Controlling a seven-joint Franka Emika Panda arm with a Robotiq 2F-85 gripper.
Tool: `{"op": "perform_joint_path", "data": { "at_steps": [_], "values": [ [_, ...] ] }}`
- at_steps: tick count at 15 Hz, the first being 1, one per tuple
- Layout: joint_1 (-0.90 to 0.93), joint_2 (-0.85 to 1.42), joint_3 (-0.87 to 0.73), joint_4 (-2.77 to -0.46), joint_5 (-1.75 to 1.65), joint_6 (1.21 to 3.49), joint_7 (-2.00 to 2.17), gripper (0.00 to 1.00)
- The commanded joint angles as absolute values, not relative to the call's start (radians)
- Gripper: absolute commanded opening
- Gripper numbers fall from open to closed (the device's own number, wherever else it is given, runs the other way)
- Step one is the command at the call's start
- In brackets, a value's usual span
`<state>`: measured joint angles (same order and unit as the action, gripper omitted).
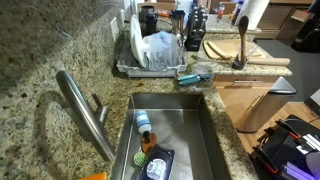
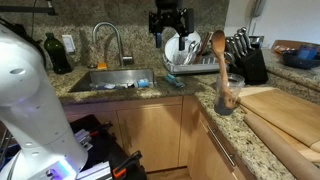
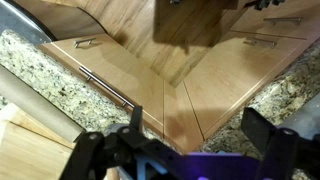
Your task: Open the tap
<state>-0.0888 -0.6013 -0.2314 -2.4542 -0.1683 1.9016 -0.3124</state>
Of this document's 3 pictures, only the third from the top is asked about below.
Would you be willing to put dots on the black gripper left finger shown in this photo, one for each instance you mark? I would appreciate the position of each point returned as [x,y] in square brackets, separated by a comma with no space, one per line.
[100,156]

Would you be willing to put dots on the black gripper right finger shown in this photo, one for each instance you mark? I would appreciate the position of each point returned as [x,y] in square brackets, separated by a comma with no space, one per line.
[283,153]

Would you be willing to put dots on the large light wooden cutting board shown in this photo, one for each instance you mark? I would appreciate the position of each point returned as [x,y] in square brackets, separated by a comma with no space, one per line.
[26,156]

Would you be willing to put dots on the thin wooden cutting board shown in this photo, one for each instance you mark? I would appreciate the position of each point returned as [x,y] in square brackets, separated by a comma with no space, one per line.
[23,118]

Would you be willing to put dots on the wooden corner filler panel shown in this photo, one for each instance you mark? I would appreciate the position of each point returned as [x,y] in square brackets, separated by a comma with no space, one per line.
[180,123]

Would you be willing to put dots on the wooden drawer cabinet front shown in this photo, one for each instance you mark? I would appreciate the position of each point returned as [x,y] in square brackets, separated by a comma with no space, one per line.
[126,73]

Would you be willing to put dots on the beige wooden rolling pin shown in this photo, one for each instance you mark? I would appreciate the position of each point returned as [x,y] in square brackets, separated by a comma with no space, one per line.
[33,100]

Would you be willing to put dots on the wooden cabinet door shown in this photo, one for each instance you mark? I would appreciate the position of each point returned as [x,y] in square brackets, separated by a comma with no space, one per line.
[226,80]
[300,30]

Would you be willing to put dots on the grey object with black rim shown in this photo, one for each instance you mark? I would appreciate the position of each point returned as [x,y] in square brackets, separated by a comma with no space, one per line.
[16,20]

